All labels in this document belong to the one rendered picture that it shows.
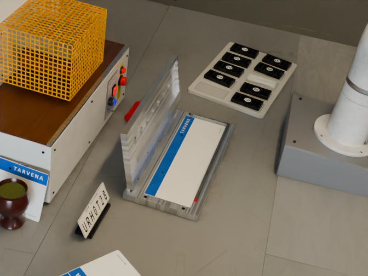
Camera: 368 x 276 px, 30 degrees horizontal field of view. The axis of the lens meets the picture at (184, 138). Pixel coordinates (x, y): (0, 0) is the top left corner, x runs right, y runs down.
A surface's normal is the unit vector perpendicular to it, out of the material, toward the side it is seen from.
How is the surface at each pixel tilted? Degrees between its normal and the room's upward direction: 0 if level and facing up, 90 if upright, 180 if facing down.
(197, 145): 0
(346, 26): 90
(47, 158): 90
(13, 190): 0
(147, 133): 79
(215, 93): 0
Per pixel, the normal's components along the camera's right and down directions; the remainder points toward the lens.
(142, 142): 0.96, 0.11
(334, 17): -0.21, 0.56
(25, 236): 0.14, -0.79
